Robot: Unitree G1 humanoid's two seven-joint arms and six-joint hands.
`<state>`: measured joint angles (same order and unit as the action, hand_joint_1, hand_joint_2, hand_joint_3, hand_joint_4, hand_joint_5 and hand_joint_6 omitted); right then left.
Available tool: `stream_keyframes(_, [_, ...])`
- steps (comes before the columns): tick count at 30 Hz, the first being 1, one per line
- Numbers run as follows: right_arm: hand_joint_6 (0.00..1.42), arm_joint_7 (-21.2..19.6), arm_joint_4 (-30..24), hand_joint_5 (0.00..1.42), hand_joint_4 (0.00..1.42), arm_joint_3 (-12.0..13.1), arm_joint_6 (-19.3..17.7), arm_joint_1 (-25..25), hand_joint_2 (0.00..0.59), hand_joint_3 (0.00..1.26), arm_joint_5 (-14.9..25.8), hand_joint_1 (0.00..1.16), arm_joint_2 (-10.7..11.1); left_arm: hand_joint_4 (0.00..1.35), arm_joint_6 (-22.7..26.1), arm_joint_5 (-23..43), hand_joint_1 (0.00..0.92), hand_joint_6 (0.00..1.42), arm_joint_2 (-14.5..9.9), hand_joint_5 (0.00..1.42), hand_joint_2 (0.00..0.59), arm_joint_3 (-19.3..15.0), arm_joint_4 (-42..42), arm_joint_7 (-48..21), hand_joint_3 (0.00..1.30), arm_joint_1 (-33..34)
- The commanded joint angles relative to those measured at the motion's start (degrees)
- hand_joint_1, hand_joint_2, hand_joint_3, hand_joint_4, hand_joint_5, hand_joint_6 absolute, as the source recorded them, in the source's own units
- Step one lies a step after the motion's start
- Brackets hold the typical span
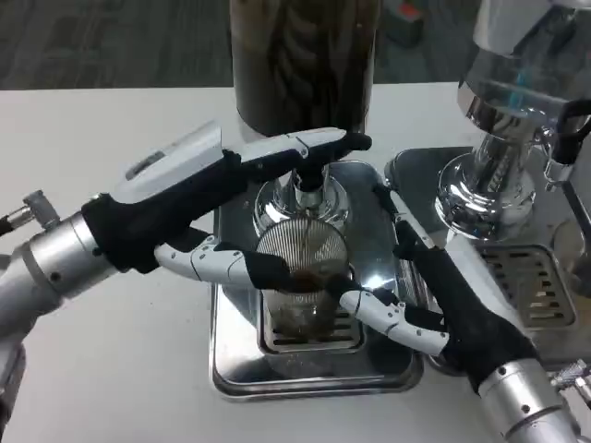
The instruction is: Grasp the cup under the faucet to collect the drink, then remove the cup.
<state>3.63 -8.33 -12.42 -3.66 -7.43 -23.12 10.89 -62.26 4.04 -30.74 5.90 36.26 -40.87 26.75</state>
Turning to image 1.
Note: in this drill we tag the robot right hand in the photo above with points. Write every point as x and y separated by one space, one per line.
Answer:
466 318

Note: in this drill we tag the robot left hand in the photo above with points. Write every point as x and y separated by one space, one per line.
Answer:
175 198

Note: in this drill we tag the clear ribbed glass cup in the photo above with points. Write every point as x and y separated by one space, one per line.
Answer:
300 244

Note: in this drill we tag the black dispenser tap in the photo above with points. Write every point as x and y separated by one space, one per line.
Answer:
570 134
311 177

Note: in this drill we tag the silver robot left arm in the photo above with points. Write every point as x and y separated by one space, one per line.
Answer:
46 272

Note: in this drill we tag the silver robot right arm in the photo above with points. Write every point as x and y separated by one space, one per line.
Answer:
526 406

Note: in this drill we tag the steel drip grid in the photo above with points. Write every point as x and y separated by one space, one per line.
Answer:
531 286
346 339

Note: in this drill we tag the dark drink dispenser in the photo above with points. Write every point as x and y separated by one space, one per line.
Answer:
300 60

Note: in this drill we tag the clear drink dispenser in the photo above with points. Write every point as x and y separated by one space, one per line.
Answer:
494 120

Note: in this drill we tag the black box with red top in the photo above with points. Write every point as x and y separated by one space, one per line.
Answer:
406 20

